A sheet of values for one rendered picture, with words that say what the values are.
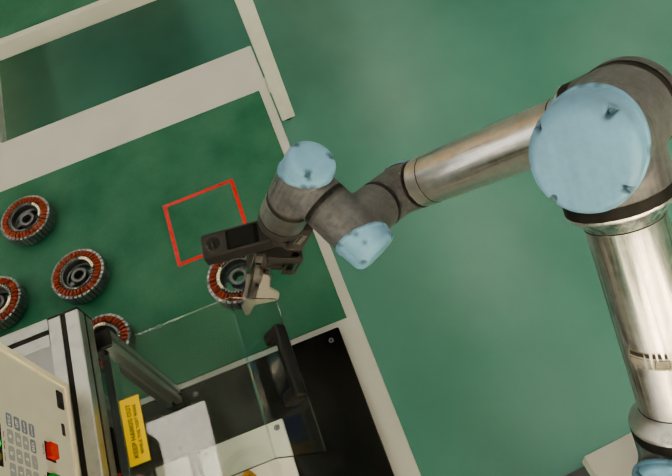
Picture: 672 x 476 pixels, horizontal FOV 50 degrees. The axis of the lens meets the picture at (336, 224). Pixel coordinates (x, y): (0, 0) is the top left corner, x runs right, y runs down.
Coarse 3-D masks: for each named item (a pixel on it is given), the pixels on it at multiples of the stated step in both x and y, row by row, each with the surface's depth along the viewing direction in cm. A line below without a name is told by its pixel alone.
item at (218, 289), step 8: (216, 264) 126; (224, 264) 126; (232, 264) 127; (240, 264) 127; (208, 272) 126; (216, 272) 125; (224, 272) 127; (232, 272) 126; (240, 272) 126; (248, 272) 126; (208, 280) 125; (216, 280) 125; (224, 280) 126; (232, 280) 125; (208, 288) 124; (216, 288) 123; (224, 288) 124; (240, 288) 125; (216, 296) 123; (224, 296) 122; (232, 296) 122; (240, 296) 122
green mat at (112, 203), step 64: (192, 128) 162; (256, 128) 158; (0, 192) 163; (64, 192) 159; (128, 192) 156; (192, 192) 153; (256, 192) 150; (0, 256) 154; (128, 256) 147; (192, 256) 144; (320, 256) 139; (128, 320) 140; (320, 320) 132
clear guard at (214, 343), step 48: (144, 336) 101; (192, 336) 100; (240, 336) 99; (288, 336) 103; (144, 384) 98; (192, 384) 96; (240, 384) 95; (288, 384) 98; (192, 432) 93; (240, 432) 92; (288, 432) 93
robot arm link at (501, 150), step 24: (504, 120) 94; (528, 120) 90; (456, 144) 99; (480, 144) 95; (504, 144) 92; (528, 144) 90; (408, 168) 105; (432, 168) 101; (456, 168) 98; (480, 168) 96; (504, 168) 94; (528, 168) 94; (408, 192) 105; (432, 192) 103; (456, 192) 101
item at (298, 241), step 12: (264, 228) 110; (312, 228) 113; (276, 240) 110; (288, 240) 111; (300, 240) 115; (264, 252) 115; (276, 252) 115; (288, 252) 116; (300, 252) 117; (252, 264) 115; (264, 264) 116; (276, 264) 119; (288, 264) 117
